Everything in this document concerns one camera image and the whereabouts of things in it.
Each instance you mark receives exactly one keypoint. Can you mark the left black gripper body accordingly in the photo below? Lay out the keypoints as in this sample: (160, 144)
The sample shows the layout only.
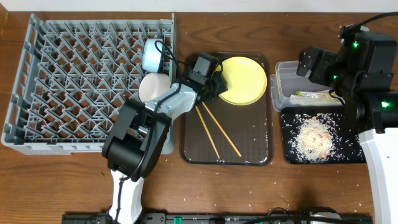
(216, 86)

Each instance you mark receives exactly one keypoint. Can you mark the white pink-rimmed bowl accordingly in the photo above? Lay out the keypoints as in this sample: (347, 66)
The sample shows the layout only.
(153, 85)

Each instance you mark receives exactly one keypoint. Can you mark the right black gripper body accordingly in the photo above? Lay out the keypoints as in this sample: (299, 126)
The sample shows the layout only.
(326, 71)

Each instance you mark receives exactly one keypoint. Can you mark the light blue bowl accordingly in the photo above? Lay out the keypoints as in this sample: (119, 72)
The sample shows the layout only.
(152, 60)

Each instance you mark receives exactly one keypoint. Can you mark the yellow plate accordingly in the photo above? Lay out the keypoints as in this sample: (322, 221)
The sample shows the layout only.
(246, 81)

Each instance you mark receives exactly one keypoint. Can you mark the dark brown serving tray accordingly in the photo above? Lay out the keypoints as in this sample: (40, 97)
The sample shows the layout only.
(249, 127)

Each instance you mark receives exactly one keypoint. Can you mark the wooden chopstick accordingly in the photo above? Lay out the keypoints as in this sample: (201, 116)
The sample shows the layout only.
(222, 130)
(207, 131)

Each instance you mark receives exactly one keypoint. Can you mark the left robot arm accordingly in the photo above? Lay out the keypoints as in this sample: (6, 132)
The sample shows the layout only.
(136, 140)

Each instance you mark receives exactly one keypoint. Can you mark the green snack wrapper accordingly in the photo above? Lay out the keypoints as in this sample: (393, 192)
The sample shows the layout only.
(319, 94)

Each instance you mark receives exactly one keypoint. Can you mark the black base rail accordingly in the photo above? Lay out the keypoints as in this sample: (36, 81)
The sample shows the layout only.
(161, 218)

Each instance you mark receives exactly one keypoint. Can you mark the black waste tray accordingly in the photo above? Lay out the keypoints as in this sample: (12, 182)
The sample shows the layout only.
(323, 137)

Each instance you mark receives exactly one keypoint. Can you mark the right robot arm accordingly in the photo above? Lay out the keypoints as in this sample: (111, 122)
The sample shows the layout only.
(361, 74)

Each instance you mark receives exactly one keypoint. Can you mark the grey plastic dish rack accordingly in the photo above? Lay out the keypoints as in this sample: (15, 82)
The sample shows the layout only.
(72, 79)

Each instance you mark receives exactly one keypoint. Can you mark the rice and food scraps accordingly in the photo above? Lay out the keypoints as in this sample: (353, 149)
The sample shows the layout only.
(314, 140)

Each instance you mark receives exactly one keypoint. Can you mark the clear plastic bin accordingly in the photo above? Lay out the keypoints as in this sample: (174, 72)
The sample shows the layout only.
(285, 82)

